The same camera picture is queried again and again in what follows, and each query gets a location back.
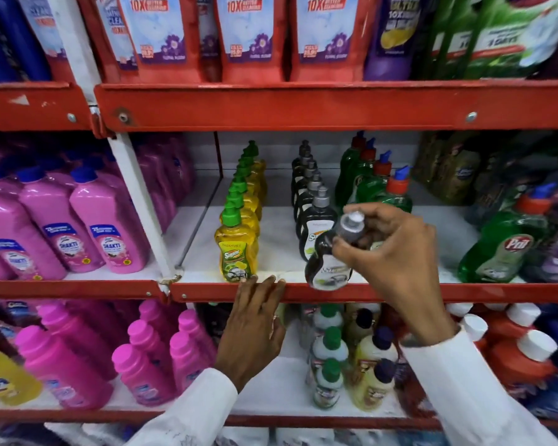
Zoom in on long red shelf beam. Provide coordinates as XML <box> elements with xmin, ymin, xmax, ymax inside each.
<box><xmin>0</xmin><ymin>408</ymin><xmax>443</xmax><ymax>431</ymax></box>
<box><xmin>94</xmin><ymin>80</ymin><xmax>558</xmax><ymax>133</ymax></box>
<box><xmin>170</xmin><ymin>282</ymin><xmax>558</xmax><ymax>304</ymax></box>

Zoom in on white green-capped bottle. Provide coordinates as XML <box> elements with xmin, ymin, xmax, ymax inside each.
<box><xmin>308</xmin><ymin>327</ymin><xmax>350</xmax><ymax>367</ymax></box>
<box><xmin>312</xmin><ymin>358</ymin><xmax>345</xmax><ymax>410</ymax></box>
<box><xmin>312</xmin><ymin>304</ymin><xmax>345</xmax><ymax>331</ymax></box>

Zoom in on purple refill pouch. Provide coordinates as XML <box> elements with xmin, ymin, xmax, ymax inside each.
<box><xmin>364</xmin><ymin>0</ymin><xmax>429</xmax><ymax>82</ymax></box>

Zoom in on blue detergent bottles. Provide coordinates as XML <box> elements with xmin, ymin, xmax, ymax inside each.
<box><xmin>525</xmin><ymin>304</ymin><xmax>558</xmax><ymax>421</ymax></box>

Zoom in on dark olive refill packs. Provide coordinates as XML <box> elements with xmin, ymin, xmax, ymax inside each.
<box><xmin>413</xmin><ymin>132</ymin><xmax>483</xmax><ymax>206</ymax></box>

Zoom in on row of red refill pouches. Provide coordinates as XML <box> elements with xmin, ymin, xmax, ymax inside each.
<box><xmin>16</xmin><ymin>0</ymin><xmax>379</xmax><ymax>84</ymax></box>

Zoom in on row of yellow dish bottles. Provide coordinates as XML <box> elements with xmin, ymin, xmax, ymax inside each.
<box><xmin>215</xmin><ymin>140</ymin><xmax>268</xmax><ymax>282</ymax></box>

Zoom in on person's right forearm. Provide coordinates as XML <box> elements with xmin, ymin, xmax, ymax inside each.
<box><xmin>400</xmin><ymin>327</ymin><xmax>558</xmax><ymax>446</ymax></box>

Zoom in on row of black dish bottles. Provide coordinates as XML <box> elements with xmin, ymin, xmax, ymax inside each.
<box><xmin>291</xmin><ymin>140</ymin><xmax>339</xmax><ymax>261</ymax></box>

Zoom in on yellow cleaner bottle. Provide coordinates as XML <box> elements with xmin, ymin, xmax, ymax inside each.
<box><xmin>0</xmin><ymin>347</ymin><xmax>43</xmax><ymax>407</ymax></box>

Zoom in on person's left forearm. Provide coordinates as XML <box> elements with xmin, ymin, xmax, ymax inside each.
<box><xmin>126</xmin><ymin>368</ymin><xmax>239</xmax><ymax>446</ymax></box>

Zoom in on group of blue-capped pink bottles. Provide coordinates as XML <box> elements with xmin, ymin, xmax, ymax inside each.
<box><xmin>0</xmin><ymin>134</ymin><xmax>196</xmax><ymax>281</ymax></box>

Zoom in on person's right hand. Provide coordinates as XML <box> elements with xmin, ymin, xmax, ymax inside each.
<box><xmin>331</xmin><ymin>203</ymin><xmax>456</xmax><ymax>346</ymax></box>

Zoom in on person's left hand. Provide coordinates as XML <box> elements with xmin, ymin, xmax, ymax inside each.
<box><xmin>214</xmin><ymin>275</ymin><xmax>287</xmax><ymax>393</ymax></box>

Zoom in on blue cleaner bottles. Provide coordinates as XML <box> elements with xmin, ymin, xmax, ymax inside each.
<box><xmin>0</xmin><ymin>0</ymin><xmax>53</xmax><ymax>83</ymax></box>

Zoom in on green red-capped dish liquid bottle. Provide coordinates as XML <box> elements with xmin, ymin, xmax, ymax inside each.
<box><xmin>356</xmin><ymin>151</ymin><xmax>393</xmax><ymax>203</ymax></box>
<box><xmin>346</xmin><ymin>138</ymin><xmax>377</xmax><ymax>202</ymax></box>
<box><xmin>335</xmin><ymin>131</ymin><xmax>367</xmax><ymax>207</ymax></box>
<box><xmin>377</xmin><ymin>165</ymin><xmax>413</xmax><ymax>214</ymax></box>

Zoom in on black grey-capped dish liquid bottle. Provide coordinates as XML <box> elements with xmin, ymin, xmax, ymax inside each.
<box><xmin>304</xmin><ymin>210</ymin><xmax>367</xmax><ymax>291</ymax></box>

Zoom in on group of pink-capped pink bottles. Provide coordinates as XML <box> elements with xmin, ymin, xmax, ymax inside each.
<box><xmin>15</xmin><ymin>299</ymin><xmax>218</xmax><ymax>410</ymax></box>

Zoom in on large green red-capped dish bottle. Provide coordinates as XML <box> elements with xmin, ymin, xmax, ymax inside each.
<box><xmin>458</xmin><ymin>183</ymin><xmax>558</xmax><ymax>284</ymax></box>

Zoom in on green refill pouches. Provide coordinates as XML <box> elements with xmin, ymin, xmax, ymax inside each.
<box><xmin>418</xmin><ymin>0</ymin><xmax>558</xmax><ymax>80</ymax></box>

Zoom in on white shelf upright post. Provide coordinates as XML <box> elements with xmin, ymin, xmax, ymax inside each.
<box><xmin>46</xmin><ymin>0</ymin><xmax>176</xmax><ymax>280</ymax></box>

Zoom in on cream dark-capped bottle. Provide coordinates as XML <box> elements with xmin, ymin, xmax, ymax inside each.
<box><xmin>345</xmin><ymin>308</ymin><xmax>376</xmax><ymax>344</ymax></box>
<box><xmin>353</xmin><ymin>327</ymin><xmax>399</xmax><ymax>367</ymax></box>
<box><xmin>352</xmin><ymin>358</ymin><xmax>397</xmax><ymax>412</ymax></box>

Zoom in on short red shelf beam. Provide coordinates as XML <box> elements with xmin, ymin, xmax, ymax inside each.
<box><xmin>0</xmin><ymin>82</ymin><xmax>95</xmax><ymax>132</ymax></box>
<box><xmin>0</xmin><ymin>279</ymin><xmax>169</xmax><ymax>301</ymax></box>

